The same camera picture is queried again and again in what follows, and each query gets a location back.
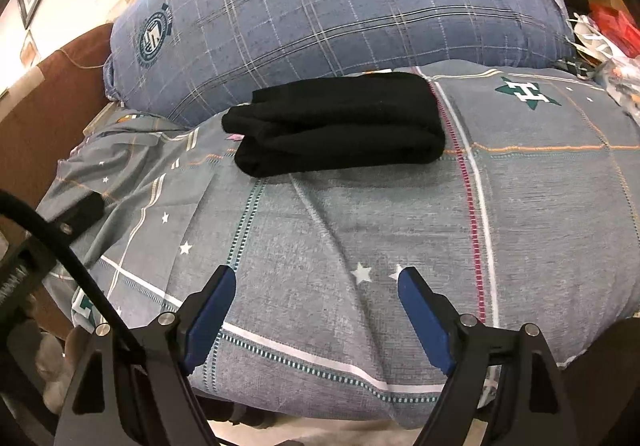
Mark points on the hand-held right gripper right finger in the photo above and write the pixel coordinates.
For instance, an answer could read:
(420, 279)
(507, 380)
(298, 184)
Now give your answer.
(425, 321)

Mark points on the person's left hand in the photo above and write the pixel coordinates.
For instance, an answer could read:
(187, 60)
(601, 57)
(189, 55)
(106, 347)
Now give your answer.
(55, 366)

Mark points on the red box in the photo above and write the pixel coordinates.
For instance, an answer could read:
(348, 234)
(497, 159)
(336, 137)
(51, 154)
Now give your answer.
(607, 11)

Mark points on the blue plaid pillow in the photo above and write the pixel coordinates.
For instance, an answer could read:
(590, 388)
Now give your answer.
(340, 1)

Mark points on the black pants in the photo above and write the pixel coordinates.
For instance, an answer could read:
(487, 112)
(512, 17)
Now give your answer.
(340, 126)

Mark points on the brown headboard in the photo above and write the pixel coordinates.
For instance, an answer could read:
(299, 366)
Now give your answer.
(45, 126)

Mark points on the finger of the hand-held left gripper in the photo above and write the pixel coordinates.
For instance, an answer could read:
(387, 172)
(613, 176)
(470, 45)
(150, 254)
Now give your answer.
(82, 216)

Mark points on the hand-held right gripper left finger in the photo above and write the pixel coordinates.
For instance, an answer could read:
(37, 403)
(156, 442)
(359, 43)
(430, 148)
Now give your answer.
(210, 316)

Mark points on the grey star-print bed sheet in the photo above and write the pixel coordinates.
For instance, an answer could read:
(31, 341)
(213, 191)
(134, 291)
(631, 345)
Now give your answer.
(375, 226)

